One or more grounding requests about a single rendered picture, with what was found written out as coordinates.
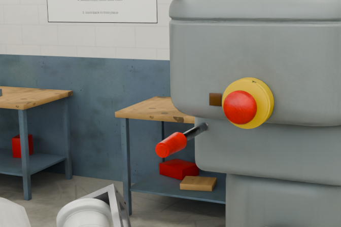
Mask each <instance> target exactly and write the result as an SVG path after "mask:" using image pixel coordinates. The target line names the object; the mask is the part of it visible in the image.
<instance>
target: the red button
mask: <svg viewBox="0 0 341 227"><path fill-rule="evenodd" d="M223 110H224V113H225V115H226V117H227V118H228V119H229V120H230V121H231V122H233V123H234V124H238V125H243V124H247V123H248V122H250V121H252V120H253V119H254V117H255V115H256V113H257V104H256V101H255V99H254V97H253V96H252V95H251V94H249V93H248V92H246V91H242V90H237V91H233V92H231V93H230V94H228V95H227V96H226V98H225V100H224V103H223Z"/></svg>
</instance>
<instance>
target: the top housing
mask: <svg viewBox="0 0 341 227"><path fill-rule="evenodd" d="M169 17H170V18H171V21H170V22H169V60H170V96H171V100H172V103H173V105H174V107H175V108H176V109H177V110H178V111H180V112H182V113H184V114H186V115H189V116H193V117H199V118H211V119H224V120H227V119H228V118H227V117H226V115H225V114H224V111H223V108H222V106H212V105H209V93H221V94H222V97H223V94H224V92H225V90H226V88H227V87H228V86H229V85H230V84H231V83H233V82H235V81H237V80H239V79H242V78H256V79H259V80H261V81H263V82H264V83H265V84H266V85H267V86H268V87H269V89H270V90H271V92H272V95H273V97H274V108H273V111H272V114H271V115H270V117H269V118H268V119H267V120H266V121H265V122H264V123H277V124H290V125H303V126H339V125H341V0H172V2H171V4H170V6H169Z"/></svg>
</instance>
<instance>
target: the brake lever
mask: <svg viewBox="0 0 341 227"><path fill-rule="evenodd" d="M204 131H208V123H201V124H199V125H197V126H195V127H194V128H192V129H190V130H188V131H186V132H185V133H183V134H182V133H180V132H176V133H174V134H172V135H171V136H169V137H168V138H166V139H165V140H163V141H162V142H160V143H158V144H157V145H156V148H155V151H156V154H157V155H158V156H159V157H161V158H165V157H167V156H169V155H171V154H174V153H176V152H178V151H180V150H182V149H184V148H185V146H186V144H187V141H188V140H190V139H192V138H193V137H195V136H197V135H199V134H200V133H202V132H204Z"/></svg>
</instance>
